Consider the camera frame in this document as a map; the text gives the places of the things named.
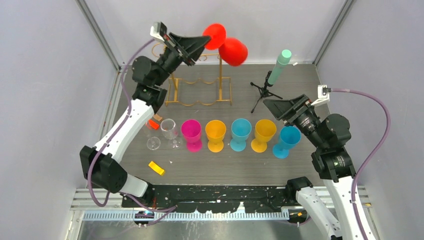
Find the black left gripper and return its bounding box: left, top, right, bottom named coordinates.
left=153, top=33, right=211, bottom=87

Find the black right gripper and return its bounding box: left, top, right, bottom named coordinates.
left=263, top=92, right=326, bottom=148

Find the yellow wine glass back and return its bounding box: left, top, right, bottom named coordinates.
left=250, top=119, right=277, bottom=153

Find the yellow wine glass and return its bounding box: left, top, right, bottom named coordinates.
left=205, top=120, right=227, bottom=153
left=250, top=119, right=277, bottom=153

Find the blue wine glass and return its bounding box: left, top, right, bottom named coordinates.
left=272, top=126, right=301, bottom=159
left=230, top=118, right=252, bottom=152

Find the red wine glass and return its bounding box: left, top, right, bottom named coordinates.
left=202, top=23, right=249, bottom=67

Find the yellow wine glass front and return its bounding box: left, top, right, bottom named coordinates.
left=205, top=120, right=227, bottom=153

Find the pink wine glass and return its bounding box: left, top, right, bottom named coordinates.
left=181, top=119, right=203, bottom=153

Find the clear wine glass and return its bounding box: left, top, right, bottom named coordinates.
left=143, top=122, right=161, bottom=151
left=160, top=118, right=182, bottom=150

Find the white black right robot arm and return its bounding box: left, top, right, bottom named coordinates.
left=263, top=93, right=376, bottom=240

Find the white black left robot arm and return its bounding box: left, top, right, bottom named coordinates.
left=80, top=33, right=211, bottom=207

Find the small black tripod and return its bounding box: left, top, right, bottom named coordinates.
left=250, top=70, right=283, bottom=113

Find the tan wooden block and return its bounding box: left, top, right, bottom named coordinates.
left=153, top=114, right=163, bottom=122

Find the orange red block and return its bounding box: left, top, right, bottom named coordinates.
left=147, top=119, right=160, bottom=130

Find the yellow block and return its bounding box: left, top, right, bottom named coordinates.
left=148, top=161, right=166, bottom=176

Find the gold wire glass rack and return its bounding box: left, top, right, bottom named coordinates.
left=164, top=52, right=233, bottom=107

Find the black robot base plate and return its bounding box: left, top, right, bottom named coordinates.
left=121, top=184, right=299, bottom=214

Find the aluminium frame rail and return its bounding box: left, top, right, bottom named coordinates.
left=69, top=187, right=372, bottom=222

